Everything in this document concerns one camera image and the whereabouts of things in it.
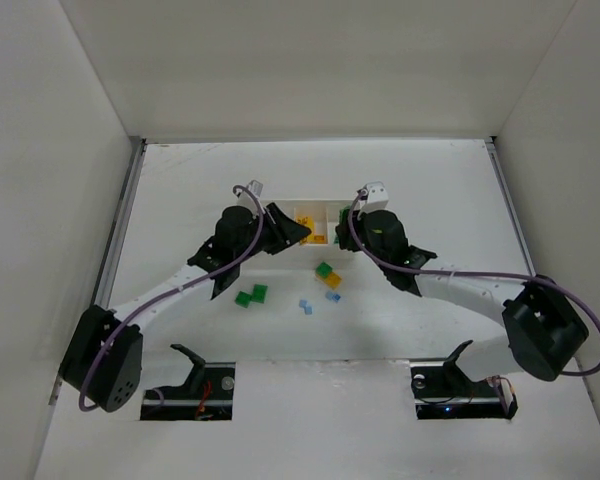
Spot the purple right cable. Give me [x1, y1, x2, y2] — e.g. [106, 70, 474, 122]
[347, 187, 600, 377]

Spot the right aluminium rail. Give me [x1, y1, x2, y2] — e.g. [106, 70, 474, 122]
[484, 137, 536, 275]

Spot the purple cable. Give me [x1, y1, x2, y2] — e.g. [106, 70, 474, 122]
[347, 187, 600, 377]
[78, 184, 266, 412]

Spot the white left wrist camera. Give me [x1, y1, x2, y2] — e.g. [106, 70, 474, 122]
[247, 180, 264, 199]

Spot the yellow rectangular lego brick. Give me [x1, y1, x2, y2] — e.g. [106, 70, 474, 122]
[323, 272, 342, 290]

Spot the green curved lego brick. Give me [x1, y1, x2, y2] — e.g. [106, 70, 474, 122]
[251, 284, 268, 304]
[235, 292, 251, 308]

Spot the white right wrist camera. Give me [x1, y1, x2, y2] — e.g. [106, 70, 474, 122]
[360, 181, 389, 214]

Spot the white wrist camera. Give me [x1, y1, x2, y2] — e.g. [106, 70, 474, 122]
[247, 180, 264, 199]
[360, 181, 389, 214]

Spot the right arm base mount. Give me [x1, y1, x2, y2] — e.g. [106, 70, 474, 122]
[410, 341, 518, 421]

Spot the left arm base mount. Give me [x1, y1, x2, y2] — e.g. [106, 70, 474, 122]
[139, 344, 236, 422]

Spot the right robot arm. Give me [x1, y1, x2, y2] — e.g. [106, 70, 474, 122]
[336, 208, 589, 382]

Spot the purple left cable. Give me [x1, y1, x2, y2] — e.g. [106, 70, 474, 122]
[78, 184, 266, 412]

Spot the green square lego brick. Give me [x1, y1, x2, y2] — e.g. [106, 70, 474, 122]
[315, 262, 333, 279]

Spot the white three-compartment tray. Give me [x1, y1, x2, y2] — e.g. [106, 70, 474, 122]
[266, 199, 354, 263]

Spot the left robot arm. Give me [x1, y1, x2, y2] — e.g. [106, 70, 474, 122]
[59, 203, 311, 412]

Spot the yellow face lego brick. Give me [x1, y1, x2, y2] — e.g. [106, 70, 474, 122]
[295, 216, 315, 231]

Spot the aluminium rail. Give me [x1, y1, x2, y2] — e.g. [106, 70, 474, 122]
[484, 137, 536, 275]
[58, 136, 147, 412]

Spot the left aluminium rail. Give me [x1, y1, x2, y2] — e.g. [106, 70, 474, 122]
[58, 136, 147, 412]

